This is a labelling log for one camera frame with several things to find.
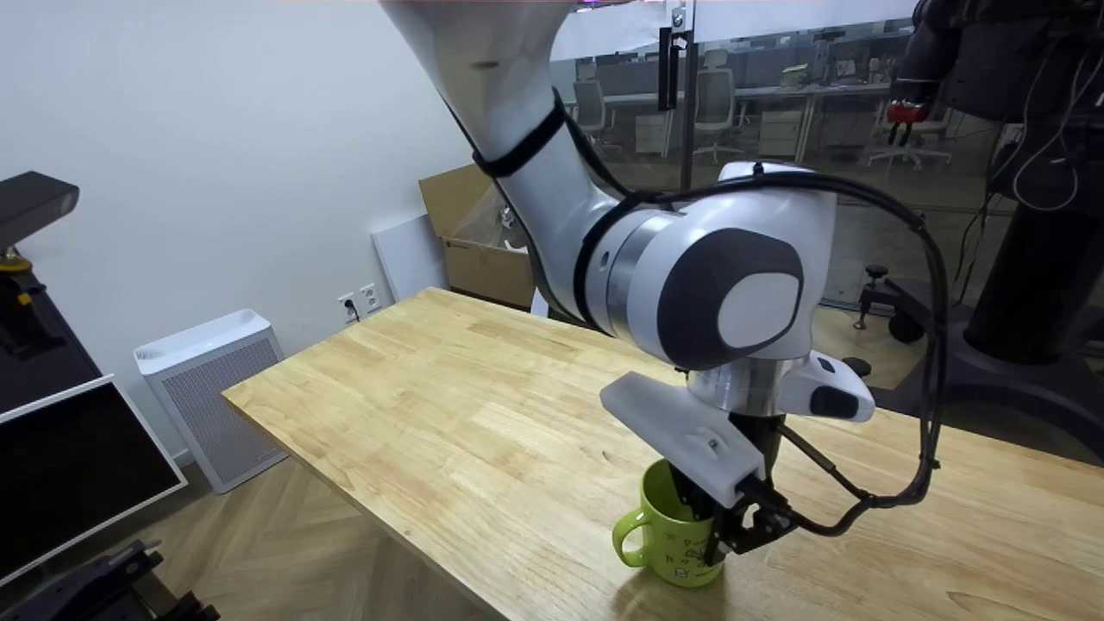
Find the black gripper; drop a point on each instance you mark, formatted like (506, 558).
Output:
(760, 518)

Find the green ceramic mug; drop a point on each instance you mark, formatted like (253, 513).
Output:
(664, 535)

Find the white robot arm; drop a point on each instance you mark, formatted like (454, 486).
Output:
(718, 288)

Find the open cardboard box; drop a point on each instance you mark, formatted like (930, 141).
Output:
(466, 220)

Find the white flat panel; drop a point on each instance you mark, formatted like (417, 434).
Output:
(407, 257)

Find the white air purifier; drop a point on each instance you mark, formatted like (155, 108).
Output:
(192, 370)

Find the black tripod base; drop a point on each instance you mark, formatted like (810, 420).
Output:
(115, 588)

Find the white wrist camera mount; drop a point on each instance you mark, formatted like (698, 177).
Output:
(692, 435)

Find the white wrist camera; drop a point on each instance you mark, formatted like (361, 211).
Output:
(825, 389)

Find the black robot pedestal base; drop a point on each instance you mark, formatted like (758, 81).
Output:
(1017, 358)

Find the white wall power outlet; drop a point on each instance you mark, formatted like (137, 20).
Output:
(361, 302)

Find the black glass door handle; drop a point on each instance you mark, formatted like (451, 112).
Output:
(672, 50)

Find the black monitor with white frame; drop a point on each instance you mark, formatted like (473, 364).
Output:
(71, 469)

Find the black camera on stand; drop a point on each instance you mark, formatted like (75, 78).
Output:
(29, 204)

